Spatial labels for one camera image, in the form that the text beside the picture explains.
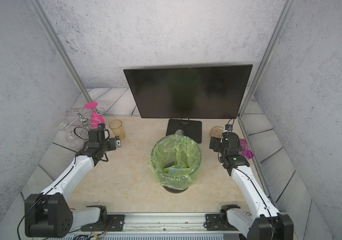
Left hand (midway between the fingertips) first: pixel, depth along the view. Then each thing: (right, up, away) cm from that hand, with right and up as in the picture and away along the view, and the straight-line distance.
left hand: (113, 139), depth 87 cm
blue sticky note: (+35, -18, -2) cm, 39 cm away
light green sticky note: (+41, -18, 0) cm, 45 cm away
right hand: (+61, +1, -5) cm, 61 cm away
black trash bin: (+36, -12, 0) cm, 38 cm away
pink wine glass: (-14, +12, +7) cm, 20 cm away
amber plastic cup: (-4, +8, +14) cm, 17 cm away
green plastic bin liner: (+35, -6, -6) cm, 36 cm away
